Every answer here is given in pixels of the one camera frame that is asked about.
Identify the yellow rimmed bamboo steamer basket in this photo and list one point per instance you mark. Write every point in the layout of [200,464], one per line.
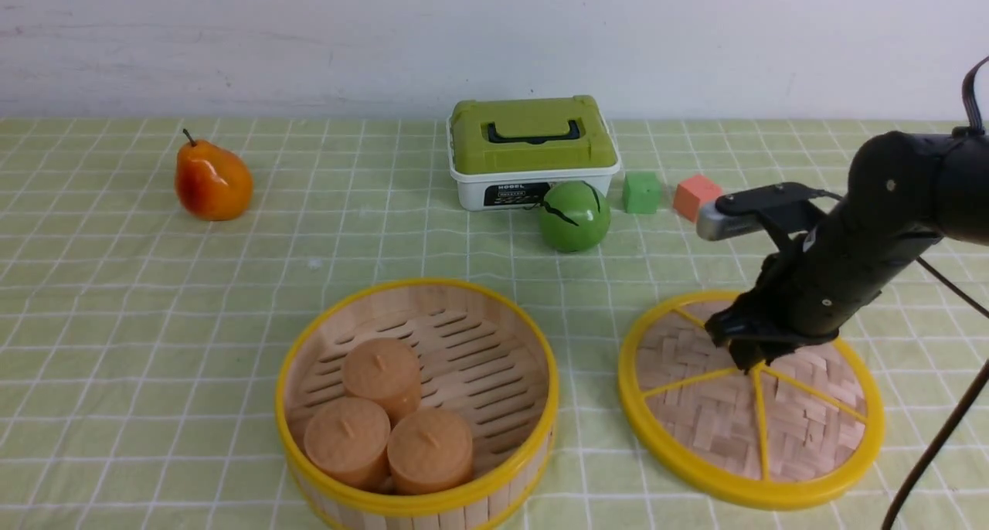
[481,356]

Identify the green toy ball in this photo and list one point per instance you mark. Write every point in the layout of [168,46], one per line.
[573,217]

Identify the orange toy bun right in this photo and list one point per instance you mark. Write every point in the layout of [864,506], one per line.
[430,451]

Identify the orange toy pear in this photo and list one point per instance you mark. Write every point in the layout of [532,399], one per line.
[210,182]

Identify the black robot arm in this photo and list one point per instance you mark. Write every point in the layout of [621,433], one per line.
[905,193]

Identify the orange foam cube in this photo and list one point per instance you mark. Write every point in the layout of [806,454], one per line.
[692,194]

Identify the orange toy bun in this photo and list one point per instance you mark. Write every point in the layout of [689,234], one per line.
[430,451]
[346,440]
[387,372]

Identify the yellow rimmed woven steamer lid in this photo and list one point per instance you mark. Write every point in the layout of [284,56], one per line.
[790,435]

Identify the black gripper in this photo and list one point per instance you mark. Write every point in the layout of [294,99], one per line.
[809,289]

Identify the green lidded white storage box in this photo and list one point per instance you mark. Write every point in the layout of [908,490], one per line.
[506,154]

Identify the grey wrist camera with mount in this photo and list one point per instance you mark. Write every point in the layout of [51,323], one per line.
[780,210]

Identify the orange toy bun rear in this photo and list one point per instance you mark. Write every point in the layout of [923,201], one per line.
[387,372]

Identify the green foam cube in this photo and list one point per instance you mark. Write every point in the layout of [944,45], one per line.
[641,193]

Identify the green checkered tablecloth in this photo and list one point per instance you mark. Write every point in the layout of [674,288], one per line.
[141,345]

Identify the orange toy bun left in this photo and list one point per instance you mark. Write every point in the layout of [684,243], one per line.
[346,440]

